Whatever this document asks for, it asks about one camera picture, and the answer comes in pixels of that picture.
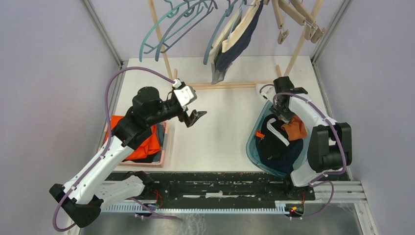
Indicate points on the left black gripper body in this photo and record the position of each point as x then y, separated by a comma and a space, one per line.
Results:
180, 111

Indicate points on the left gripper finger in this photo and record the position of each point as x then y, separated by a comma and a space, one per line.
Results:
196, 115
187, 119

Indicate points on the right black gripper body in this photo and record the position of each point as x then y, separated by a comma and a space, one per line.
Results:
281, 112

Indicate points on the brown orange underwear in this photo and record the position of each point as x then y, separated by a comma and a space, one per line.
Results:
295, 129

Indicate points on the black white-band underwear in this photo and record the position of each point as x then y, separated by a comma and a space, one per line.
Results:
273, 125

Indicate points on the grey underwear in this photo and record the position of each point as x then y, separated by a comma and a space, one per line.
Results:
218, 70

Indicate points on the navy cream-band underwear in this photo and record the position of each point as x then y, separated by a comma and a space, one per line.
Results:
230, 53

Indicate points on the light blue hanger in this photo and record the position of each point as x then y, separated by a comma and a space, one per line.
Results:
245, 15

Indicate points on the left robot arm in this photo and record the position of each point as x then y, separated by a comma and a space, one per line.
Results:
83, 197

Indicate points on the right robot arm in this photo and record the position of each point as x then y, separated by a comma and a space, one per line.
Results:
328, 143

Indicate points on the navy orange-band underwear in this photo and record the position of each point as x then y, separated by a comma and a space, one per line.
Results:
275, 154

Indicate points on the orange garment in basket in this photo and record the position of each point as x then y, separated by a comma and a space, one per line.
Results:
147, 151

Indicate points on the pink laundry basket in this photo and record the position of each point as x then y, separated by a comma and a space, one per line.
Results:
159, 160

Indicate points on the teal plastic tub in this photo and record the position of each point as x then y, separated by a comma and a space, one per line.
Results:
252, 152

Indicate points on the wooden clip hangers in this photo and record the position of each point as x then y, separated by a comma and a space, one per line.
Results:
297, 11

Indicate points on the wooden clothes rack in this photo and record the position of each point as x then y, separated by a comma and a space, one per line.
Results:
225, 85

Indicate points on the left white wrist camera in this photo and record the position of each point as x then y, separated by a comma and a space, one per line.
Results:
185, 94

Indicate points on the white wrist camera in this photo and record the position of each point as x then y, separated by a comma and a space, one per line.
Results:
185, 94
267, 91

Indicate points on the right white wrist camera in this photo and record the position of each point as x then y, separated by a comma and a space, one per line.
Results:
267, 91

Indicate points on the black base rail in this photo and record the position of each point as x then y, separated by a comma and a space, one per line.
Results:
221, 190

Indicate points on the white cable duct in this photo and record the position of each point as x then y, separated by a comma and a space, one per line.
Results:
134, 207

